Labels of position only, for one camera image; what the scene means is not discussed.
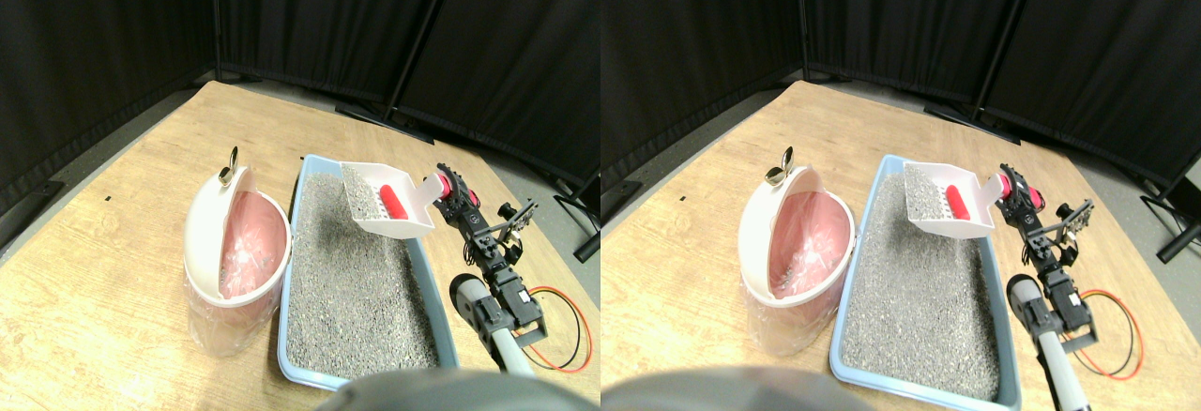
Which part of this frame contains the white scoop with red handle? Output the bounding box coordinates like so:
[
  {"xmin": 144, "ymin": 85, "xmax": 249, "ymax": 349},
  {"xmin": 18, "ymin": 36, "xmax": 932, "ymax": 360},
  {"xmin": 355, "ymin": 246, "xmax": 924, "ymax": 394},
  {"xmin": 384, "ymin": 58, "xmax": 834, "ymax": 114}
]
[
  {"xmin": 340, "ymin": 161, "xmax": 482, "ymax": 240},
  {"xmin": 903, "ymin": 161, "xmax": 1045, "ymax": 239}
]

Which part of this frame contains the red lump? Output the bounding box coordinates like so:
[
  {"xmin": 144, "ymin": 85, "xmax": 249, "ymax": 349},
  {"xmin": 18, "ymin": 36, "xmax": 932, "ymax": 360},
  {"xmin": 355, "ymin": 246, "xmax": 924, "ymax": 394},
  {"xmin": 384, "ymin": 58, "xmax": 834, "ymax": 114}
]
[
  {"xmin": 944, "ymin": 185, "xmax": 974, "ymax": 221},
  {"xmin": 379, "ymin": 185, "xmax": 408, "ymax": 221}
]

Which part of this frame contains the black tripod stand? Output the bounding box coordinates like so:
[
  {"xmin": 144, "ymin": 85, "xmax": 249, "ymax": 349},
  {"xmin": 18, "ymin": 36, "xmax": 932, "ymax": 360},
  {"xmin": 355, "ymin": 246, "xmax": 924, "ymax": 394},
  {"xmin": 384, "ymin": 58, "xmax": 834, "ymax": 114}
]
[
  {"xmin": 1140, "ymin": 153, "xmax": 1201, "ymax": 265},
  {"xmin": 553, "ymin": 172, "xmax": 601, "ymax": 263}
]

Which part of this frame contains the blue litter tray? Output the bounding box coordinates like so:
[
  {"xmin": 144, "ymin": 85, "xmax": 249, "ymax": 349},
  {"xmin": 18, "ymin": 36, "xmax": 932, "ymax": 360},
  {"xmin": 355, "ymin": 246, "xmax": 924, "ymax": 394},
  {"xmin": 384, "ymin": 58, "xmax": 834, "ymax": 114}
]
[
  {"xmin": 277, "ymin": 155, "xmax": 462, "ymax": 392},
  {"xmin": 829, "ymin": 155, "xmax": 1023, "ymax": 411}
]

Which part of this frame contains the curtain stand pole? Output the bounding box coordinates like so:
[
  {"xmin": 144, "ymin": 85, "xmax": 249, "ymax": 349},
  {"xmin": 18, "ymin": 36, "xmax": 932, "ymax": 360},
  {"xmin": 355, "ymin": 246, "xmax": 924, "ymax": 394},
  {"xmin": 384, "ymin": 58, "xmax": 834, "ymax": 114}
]
[
  {"xmin": 208, "ymin": 0, "xmax": 266, "ymax": 84},
  {"xmin": 793, "ymin": 0, "xmax": 845, "ymax": 84},
  {"xmin": 335, "ymin": 0, "xmax": 463, "ymax": 145},
  {"xmin": 924, "ymin": 0, "xmax": 1044, "ymax": 145}
]

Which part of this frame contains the white bin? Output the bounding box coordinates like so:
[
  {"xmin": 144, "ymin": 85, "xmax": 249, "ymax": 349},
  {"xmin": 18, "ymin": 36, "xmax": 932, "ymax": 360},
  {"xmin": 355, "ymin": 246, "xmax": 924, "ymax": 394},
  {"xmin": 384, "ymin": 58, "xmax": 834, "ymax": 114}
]
[
  {"xmin": 737, "ymin": 146, "xmax": 857, "ymax": 357},
  {"xmin": 183, "ymin": 146, "xmax": 294, "ymax": 357}
]

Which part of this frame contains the black bracket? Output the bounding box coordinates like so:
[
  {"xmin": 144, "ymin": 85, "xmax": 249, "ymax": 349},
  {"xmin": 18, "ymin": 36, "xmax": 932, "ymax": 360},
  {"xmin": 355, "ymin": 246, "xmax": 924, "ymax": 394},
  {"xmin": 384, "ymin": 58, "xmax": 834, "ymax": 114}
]
[
  {"xmin": 1055, "ymin": 199, "xmax": 1095, "ymax": 249},
  {"xmin": 494, "ymin": 199, "xmax": 541, "ymax": 249}
]

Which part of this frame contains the black wire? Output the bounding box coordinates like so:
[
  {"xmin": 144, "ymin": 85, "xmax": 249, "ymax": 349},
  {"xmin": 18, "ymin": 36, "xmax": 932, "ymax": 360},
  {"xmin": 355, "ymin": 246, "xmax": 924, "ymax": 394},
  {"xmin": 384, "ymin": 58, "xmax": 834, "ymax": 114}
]
[
  {"xmin": 522, "ymin": 292, "xmax": 584, "ymax": 371},
  {"xmin": 1074, "ymin": 294, "xmax": 1135, "ymax": 375}
]

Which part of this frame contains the orange wire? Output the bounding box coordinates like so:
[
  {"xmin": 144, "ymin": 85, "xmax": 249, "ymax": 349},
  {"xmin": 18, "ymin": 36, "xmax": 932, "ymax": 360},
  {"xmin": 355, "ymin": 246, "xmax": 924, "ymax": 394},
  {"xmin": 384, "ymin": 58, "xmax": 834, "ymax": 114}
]
[
  {"xmin": 525, "ymin": 284, "xmax": 595, "ymax": 373},
  {"xmin": 1070, "ymin": 288, "xmax": 1147, "ymax": 382}
]

